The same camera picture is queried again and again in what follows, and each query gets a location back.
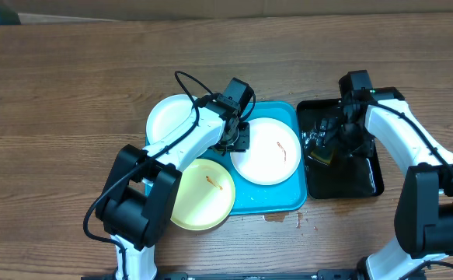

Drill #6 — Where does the black water tray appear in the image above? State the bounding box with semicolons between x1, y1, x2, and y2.
296;99;384;199

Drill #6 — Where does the yellow green plate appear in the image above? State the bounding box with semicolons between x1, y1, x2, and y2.
171;159;235;231

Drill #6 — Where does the white plate with stain left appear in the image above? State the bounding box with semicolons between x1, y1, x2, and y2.
146;94;193;145

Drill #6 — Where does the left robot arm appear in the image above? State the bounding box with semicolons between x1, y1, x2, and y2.
83;78;256;279

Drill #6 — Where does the teal plastic tray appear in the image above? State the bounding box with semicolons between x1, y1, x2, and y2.
200;101;307;215

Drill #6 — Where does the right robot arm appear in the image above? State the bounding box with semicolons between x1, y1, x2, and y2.
310;70;453;280

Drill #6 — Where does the green yellow sponge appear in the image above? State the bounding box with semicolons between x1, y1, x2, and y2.
310;147;335;166

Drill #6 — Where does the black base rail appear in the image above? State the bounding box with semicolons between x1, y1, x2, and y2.
81;268;367;280

